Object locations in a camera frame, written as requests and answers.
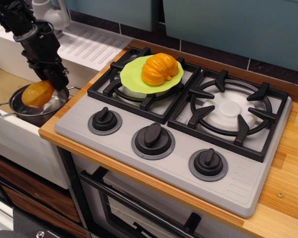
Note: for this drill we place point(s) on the grey toy stove top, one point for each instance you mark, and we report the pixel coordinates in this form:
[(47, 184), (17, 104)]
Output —
[(238, 191)]

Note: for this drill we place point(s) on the small steel pot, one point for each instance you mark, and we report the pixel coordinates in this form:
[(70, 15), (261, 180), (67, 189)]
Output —
[(37, 116)]

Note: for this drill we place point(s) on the left black stove knob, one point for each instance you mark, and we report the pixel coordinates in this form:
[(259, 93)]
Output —
[(104, 122)]

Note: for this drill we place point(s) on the right black burner grate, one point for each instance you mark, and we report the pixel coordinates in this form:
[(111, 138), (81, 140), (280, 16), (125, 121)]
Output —
[(243, 117)]

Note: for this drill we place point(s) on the wooden drawer fronts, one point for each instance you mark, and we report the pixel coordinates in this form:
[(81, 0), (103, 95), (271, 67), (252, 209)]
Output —
[(40, 198)]

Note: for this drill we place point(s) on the right black stove knob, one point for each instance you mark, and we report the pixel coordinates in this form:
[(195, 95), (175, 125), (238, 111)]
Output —
[(208, 165)]

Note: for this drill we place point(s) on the black burner grate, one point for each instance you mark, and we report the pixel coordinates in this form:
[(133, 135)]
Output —
[(157, 106), (243, 117)]

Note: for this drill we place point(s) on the middle black stove knob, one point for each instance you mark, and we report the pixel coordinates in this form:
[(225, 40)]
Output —
[(153, 142)]

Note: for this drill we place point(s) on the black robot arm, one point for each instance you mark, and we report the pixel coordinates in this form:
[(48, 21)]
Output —
[(12, 13)]

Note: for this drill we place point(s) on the black oven door handle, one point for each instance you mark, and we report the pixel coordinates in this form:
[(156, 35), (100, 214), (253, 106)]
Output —
[(96, 181)]

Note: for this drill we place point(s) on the orange toy pumpkin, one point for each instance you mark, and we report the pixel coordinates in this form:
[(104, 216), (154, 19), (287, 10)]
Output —
[(159, 68)]

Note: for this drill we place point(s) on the grey toy faucet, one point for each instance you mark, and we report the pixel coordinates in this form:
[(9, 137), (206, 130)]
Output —
[(59, 18)]

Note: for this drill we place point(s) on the black stove knob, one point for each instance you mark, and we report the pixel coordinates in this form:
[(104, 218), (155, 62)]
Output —
[(104, 122), (208, 165), (153, 142)]

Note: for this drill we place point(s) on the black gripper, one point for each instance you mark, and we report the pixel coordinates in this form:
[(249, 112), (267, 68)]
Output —
[(41, 50)]

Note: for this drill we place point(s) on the toy chicken drumstick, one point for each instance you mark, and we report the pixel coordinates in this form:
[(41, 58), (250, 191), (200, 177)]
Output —
[(37, 94)]

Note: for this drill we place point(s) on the light green plastic plate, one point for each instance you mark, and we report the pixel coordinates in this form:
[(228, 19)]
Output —
[(131, 78)]

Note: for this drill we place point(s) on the left black burner grate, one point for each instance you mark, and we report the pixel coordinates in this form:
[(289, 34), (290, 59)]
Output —
[(157, 106)]

